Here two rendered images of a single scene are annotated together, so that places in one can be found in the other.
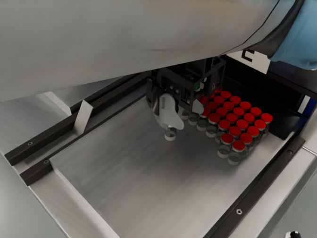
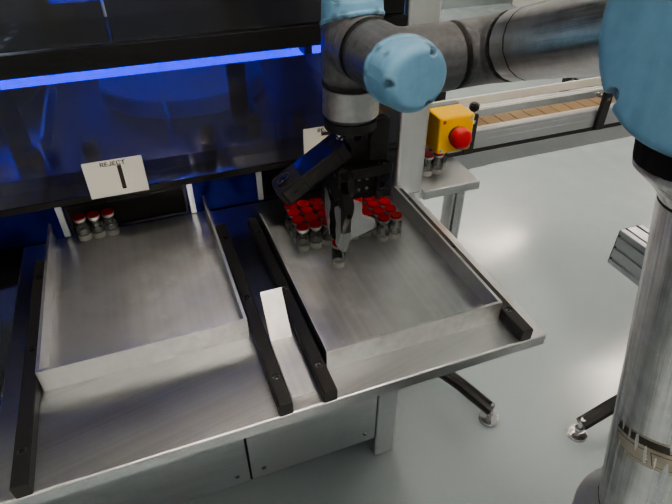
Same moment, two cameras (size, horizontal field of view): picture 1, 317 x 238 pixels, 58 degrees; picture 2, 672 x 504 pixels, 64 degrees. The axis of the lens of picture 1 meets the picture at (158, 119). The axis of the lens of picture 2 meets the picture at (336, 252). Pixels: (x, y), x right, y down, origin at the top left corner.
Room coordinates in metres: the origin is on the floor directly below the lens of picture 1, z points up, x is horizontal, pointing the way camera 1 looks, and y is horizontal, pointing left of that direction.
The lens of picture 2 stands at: (0.08, 0.59, 1.42)
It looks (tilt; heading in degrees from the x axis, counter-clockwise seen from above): 37 degrees down; 295
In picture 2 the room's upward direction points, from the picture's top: straight up
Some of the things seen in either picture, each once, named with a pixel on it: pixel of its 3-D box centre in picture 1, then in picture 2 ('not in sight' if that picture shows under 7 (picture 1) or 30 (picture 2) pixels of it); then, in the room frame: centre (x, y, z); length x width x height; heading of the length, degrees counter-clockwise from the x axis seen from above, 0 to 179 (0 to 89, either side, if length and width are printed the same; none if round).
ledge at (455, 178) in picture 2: not in sight; (435, 174); (0.30, -0.40, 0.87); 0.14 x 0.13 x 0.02; 135
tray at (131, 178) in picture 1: (176, 151); (367, 261); (0.31, -0.03, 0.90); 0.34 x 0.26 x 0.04; 135
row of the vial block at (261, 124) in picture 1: (221, 110); (337, 214); (0.40, -0.12, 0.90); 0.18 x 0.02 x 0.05; 45
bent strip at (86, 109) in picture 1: (59, 133); (286, 339); (0.34, 0.18, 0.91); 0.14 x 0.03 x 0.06; 135
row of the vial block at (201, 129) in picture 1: (207, 122); (347, 227); (0.37, -0.09, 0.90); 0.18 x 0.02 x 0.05; 45
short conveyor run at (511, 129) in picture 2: not in sight; (520, 114); (0.18, -0.66, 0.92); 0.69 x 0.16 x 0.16; 45
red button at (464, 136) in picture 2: not in sight; (459, 137); (0.25, -0.33, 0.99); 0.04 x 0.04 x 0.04; 45
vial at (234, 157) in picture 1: (236, 152); (395, 225); (0.30, -0.13, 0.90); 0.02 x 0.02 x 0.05
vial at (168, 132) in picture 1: (170, 129); (338, 254); (0.35, -0.02, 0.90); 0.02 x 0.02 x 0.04
